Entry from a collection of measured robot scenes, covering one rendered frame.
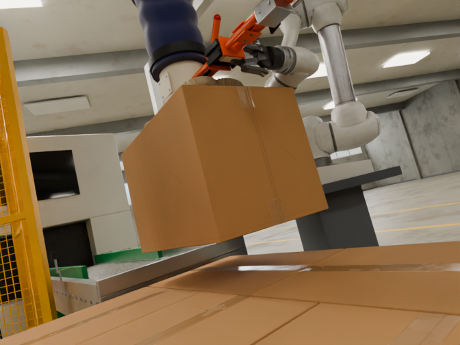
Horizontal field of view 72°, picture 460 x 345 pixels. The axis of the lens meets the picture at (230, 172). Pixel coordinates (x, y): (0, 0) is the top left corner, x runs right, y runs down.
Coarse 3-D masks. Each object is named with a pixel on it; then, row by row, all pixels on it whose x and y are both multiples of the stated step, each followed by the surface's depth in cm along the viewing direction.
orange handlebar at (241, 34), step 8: (288, 0) 77; (240, 24) 85; (248, 24) 83; (256, 24) 86; (232, 32) 88; (240, 32) 85; (248, 32) 85; (256, 32) 86; (232, 40) 88; (240, 40) 88; (248, 40) 89; (240, 48) 93; (200, 72) 102; (216, 72) 104
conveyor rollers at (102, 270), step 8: (96, 264) 318; (104, 264) 288; (112, 264) 267; (120, 264) 245; (128, 264) 230; (136, 264) 208; (144, 264) 194; (88, 272) 239; (96, 272) 225; (104, 272) 211; (112, 272) 198; (120, 272) 184
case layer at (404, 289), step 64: (256, 256) 123; (320, 256) 93; (384, 256) 75; (448, 256) 63; (64, 320) 93; (128, 320) 75; (192, 320) 63; (256, 320) 54; (320, 320) 48; (384, 320) 42; (448, 320) 38
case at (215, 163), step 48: (192, 96) 80; (240, 96) 88; (288, 96) 99; (144, 144) 104; (192, 144) 78; (240, 144) 84; (288, 144) 94; (144, 192) 110; (192, 192) 81; (240, 192) 80; (288, 192) 89; (144, 240) 117; (192, 240) 85
